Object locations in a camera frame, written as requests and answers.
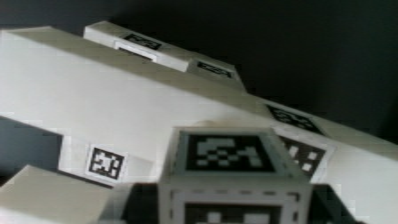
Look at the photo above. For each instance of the white chair back frame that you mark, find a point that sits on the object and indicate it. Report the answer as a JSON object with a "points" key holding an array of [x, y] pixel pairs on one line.
{"points": [[106, 101]]}

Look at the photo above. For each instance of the white chair seat part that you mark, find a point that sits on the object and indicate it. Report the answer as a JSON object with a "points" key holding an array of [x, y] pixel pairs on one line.
{"points": [[217, 73]]}

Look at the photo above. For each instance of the white chair leg block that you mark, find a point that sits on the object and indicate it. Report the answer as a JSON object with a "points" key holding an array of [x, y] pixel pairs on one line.
{"points": [[231, 182], [309, 150], [119, 38]]}

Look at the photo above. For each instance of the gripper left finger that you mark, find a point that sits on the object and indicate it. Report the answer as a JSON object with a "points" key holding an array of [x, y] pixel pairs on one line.
{"points": [[140, 208]]}

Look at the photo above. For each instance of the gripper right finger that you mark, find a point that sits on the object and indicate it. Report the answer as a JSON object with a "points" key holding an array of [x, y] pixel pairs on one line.
{"points": [[327, 209]]}

